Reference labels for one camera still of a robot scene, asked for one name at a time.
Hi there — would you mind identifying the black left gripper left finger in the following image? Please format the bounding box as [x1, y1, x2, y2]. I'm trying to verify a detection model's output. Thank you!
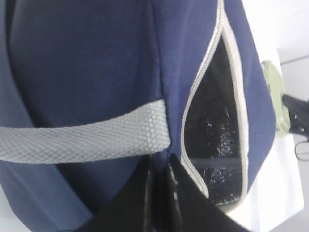
[79, 156, 154, 232]

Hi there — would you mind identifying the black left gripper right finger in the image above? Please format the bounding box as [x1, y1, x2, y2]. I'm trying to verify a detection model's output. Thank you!
[167, 154, 247, 232]

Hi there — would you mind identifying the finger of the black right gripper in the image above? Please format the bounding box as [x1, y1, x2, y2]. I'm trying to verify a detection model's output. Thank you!
[282, 94, 309, 135]

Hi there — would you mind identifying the green lidded glass container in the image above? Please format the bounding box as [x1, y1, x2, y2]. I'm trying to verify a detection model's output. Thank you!
[261, 60, 291, 137]

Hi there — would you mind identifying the navy blue lunch bag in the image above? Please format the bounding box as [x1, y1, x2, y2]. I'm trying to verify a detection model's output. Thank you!
[0, 0, 275, 232]

